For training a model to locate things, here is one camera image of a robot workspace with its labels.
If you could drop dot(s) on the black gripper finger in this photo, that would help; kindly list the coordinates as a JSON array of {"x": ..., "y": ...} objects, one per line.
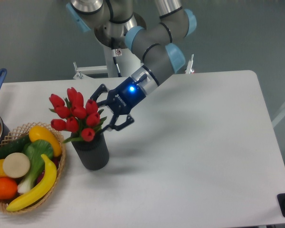
[
  {"x": 112, "y": 124},
  {"x": 100, "y": 90}
]

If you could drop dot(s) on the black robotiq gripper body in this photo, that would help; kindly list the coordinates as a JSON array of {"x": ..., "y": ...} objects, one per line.
[{"x": 125, "y": 97}]

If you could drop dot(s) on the red tulip bouquet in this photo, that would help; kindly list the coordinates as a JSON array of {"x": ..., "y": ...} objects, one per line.
[{"x": 81, "y": 119}]

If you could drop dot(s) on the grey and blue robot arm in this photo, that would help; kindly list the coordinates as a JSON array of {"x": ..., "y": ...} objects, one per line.
[{"x": 116, "y": 25}]

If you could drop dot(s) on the dark grey ribbed vase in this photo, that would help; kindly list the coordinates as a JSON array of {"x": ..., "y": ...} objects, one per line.
[{"x": 94, "y": 155}]

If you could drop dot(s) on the red fruit in basket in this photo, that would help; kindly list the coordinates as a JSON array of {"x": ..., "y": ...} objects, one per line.
[{"x": 55, "y": 160}]

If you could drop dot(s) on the green bok choy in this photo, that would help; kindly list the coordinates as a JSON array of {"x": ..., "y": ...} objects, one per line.
[{"x": 33, "y": 151}]

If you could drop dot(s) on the woven wicker basket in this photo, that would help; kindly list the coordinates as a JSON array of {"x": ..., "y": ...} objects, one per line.
[{"x": 19, "y": 132}]

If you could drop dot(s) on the yellow banana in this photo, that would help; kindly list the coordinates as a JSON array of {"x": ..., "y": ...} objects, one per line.
[{"x": 39, "y": 191}]

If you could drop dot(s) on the dark green cucumber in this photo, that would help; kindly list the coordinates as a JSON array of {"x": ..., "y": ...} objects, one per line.
[{"x": 16, "y": 145}]

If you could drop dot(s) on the beige round disc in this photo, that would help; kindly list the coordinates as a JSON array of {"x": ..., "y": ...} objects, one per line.
[{"x": 16, "y": 165}]

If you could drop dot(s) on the orange fruit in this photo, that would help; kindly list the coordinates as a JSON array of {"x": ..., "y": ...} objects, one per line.
[{"x": 8, "y": 188}]

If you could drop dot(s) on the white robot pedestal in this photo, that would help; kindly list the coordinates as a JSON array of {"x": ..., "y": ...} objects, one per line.
[{"x": 119, "y": 62}]

